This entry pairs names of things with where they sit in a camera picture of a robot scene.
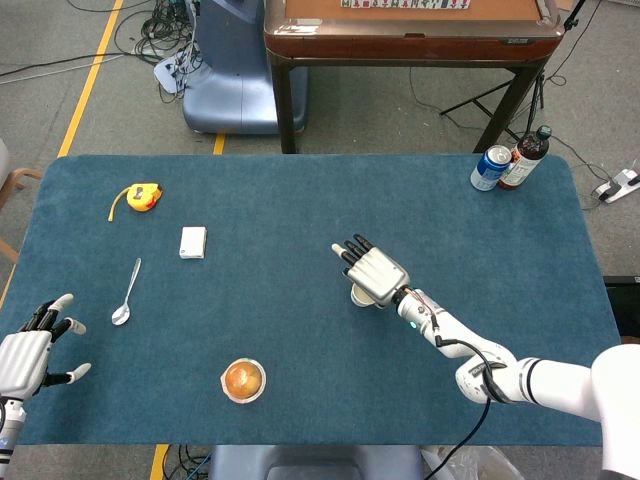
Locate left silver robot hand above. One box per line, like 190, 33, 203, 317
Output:
0, 293, 93, 401

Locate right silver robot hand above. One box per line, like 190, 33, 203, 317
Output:
331, 233, 411, 309

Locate white floral paper cup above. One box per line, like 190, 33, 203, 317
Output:
349, 282, 386, 309

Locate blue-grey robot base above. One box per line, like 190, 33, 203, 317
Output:
182, 0, 309, 135

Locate grey own robot base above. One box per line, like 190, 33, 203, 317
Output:
207, 444, 426, 480

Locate orange jelly cup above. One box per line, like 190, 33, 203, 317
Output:
219, 357, 267, 405

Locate blue table cloth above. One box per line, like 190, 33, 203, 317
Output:
0, 153, 630, 447

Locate metal spoon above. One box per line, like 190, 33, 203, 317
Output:
111, 257, 143, 327

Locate blue soda can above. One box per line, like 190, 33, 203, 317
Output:
470, 144, 513, 192

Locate wooden chair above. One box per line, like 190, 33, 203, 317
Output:
0, 138, 44, 264

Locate dark drink bottle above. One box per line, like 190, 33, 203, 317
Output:
497, 125, 552, 191

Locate small white plastic box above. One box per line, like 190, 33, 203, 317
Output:
178, 226, 208, 261

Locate black tripod stand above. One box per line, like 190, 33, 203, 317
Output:
439, 0, 591, 146

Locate yellow tape measure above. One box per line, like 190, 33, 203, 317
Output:
107, 182, 164, 222

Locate clear plastic bag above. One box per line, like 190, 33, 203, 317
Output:
419, 445, 526, 480

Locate brown mahjong table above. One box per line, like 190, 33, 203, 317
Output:
263, 0, 565, 154

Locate black box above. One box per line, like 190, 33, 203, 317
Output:
603, 274, 640, 341

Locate white power strip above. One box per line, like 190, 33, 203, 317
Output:
597, 168, 640, 204

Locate face-up mahjong tile row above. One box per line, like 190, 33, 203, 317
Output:
341, 0, 471, 10

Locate white floor socket board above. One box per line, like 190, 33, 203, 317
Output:
153, 54, 194, 94

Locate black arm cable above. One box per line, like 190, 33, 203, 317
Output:
422, 313, 509, 480

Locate long black floor cable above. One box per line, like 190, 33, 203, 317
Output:
0, 49, 131, 80

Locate tangled floor cables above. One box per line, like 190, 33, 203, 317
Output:
114, 0, 201, 104

